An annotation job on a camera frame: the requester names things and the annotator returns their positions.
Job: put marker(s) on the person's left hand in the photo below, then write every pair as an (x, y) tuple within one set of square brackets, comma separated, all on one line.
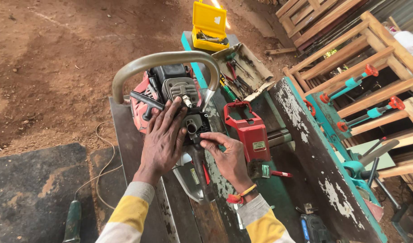
[(162, 145)]

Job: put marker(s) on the person's right hand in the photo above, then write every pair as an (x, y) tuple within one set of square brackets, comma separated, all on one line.
[(231, 162)]

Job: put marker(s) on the orange thread wrist band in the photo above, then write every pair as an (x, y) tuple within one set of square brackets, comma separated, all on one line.
[(240, 196)]

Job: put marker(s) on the green woodworking machine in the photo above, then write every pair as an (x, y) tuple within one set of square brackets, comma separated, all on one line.
[(307, 175)]

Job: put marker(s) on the cardboard box of tools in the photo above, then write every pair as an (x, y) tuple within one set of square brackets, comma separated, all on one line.
[(257, 72)]

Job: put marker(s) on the black and blue power tool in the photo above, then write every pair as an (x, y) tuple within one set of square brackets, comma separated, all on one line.
[(314, 229)]

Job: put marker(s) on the wooden scrap piece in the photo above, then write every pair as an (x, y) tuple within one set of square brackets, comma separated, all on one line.
[(280, 51)]

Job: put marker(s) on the yellow plastic tool case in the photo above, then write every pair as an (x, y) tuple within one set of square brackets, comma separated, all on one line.
[(209, 20)]

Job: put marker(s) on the black rubber mat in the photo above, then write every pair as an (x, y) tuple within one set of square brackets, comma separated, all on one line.
[(34, 195)]

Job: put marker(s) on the teal crank with red knobs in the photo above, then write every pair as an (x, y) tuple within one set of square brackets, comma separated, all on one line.
[(350, 82), (371, 113)]

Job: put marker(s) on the stack of wooden furniture frames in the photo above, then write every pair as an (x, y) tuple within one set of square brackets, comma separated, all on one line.
[(355, 64)]

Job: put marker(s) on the white bag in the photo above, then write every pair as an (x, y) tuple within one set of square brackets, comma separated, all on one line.
[(409, 42)]

